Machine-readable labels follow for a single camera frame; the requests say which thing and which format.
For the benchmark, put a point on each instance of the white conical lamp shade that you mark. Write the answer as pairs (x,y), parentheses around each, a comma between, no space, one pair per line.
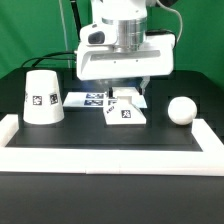
(42,103)

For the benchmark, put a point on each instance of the white lamp bulb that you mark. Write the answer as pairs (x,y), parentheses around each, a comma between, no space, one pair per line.
(182,110)

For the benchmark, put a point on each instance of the white lamp base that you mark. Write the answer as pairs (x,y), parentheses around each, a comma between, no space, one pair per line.
(123,111)

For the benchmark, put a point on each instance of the white U-shaped frame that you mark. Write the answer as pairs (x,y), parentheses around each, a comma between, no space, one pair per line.
(209,161)

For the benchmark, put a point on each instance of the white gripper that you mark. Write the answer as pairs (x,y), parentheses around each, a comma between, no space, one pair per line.
(97,57)

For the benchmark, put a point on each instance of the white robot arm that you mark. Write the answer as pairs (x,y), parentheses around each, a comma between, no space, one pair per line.
(118,44)

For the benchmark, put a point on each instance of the white marker sheet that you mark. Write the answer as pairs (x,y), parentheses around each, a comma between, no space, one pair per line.
(87,99)

